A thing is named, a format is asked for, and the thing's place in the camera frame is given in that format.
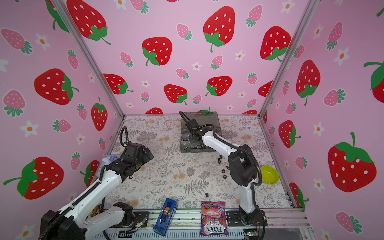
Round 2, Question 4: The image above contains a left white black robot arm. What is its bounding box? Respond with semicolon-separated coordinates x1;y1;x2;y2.
39;143;154;240

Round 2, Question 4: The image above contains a yellow green bowl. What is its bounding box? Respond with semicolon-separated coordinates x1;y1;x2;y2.
261;166;280;185

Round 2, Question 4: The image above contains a purple Fox's candy bag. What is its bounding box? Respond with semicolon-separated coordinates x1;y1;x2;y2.
200;201;229;236

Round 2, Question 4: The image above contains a blue white tissue pack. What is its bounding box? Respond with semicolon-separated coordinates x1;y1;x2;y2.
100;155;120;168

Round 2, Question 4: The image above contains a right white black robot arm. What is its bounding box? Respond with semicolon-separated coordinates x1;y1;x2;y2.
179;111;267;227

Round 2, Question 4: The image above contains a grey plastic compartment organizer box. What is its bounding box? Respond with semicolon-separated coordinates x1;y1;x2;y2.
179;110;222;154

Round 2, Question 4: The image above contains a blue rectangular plastic box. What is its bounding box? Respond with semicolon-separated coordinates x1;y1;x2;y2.
154;198;178;237

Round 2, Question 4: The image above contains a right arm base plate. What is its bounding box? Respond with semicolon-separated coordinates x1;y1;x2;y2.
226;210;268;227

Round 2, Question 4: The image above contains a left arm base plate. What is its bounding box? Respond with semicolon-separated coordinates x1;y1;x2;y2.
119;212;149;228

